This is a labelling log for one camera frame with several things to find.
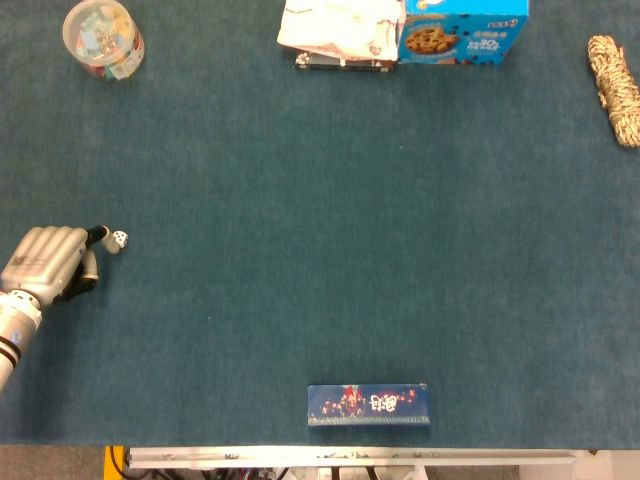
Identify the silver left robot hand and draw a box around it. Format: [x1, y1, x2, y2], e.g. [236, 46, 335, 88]
[0, 224, 120, 309]

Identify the clear plastic candy jar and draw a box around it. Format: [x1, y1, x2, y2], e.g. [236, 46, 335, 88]
[61, 0, 146, 81]

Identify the teal felt table mat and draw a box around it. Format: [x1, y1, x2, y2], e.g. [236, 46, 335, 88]
[0, 0, 640, 455]

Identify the long dark blue box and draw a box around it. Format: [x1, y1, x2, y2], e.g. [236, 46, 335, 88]
[306, 383, 432, 429]

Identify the black book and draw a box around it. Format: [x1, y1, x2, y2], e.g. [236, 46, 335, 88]
[294, 49, 400, 72]

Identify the blue cookie box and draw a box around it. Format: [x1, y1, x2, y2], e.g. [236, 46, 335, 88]
[397, 0, 530, 67]

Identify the yellow frame bracket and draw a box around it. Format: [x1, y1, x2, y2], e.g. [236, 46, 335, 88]
[103, 445, 126, 480]

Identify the aluminium frame rail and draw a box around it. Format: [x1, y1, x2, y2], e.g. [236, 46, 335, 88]
[124, 446, 592, 469]

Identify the beige braided rope bundle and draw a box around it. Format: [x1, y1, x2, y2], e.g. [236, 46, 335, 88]
[587, 34, 640, 149]

